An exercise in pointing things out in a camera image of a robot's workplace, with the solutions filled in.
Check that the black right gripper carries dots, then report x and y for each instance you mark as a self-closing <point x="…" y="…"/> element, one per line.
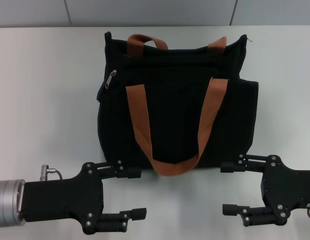
<point x="287" y="187"/>

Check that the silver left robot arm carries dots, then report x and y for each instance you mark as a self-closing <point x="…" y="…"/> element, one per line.
<point x="7" y="202"/>

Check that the silver zipper pull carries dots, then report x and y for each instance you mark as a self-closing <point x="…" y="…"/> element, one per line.
<point x="110" y="80"/>

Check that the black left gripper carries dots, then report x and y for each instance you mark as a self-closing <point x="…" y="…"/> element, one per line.
<point x="62" y="200"/>

